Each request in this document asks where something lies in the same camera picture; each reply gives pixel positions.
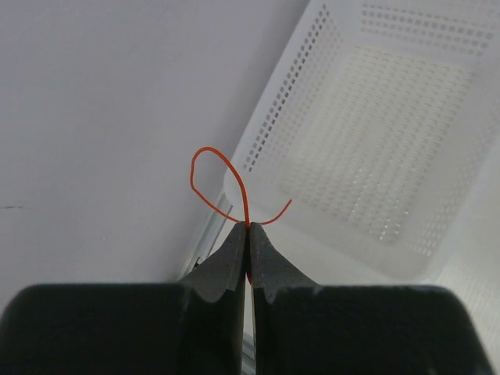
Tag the left white plastic basket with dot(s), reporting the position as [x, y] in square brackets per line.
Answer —
[368, 138]

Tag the left aluminium frame post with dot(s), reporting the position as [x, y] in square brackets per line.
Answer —
[204, 241]

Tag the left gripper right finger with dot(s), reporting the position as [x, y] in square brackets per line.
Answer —
[302, 327]

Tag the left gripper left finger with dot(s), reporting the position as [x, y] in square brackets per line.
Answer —
[191, 326]

